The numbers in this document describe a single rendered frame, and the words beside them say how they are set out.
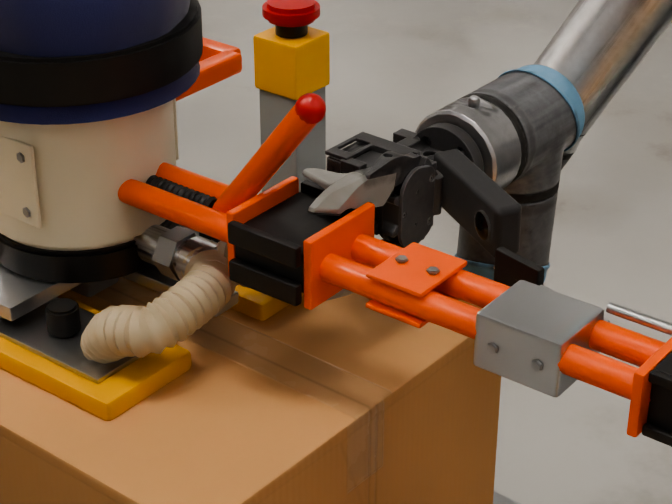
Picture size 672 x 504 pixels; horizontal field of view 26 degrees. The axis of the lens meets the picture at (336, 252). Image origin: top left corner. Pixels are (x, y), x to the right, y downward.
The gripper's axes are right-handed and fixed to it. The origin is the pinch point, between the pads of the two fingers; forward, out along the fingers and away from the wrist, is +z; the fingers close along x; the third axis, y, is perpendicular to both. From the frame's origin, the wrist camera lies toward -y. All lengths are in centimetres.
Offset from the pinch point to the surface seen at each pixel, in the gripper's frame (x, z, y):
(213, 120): -108, -192, 190
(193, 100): -109, -199, 204
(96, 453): -12.9, 17.8, 8.1
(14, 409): -13.0, 17.9, 17.5
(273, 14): -4, -47, 46
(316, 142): -22, -52, 43
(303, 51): -9, -49, 42
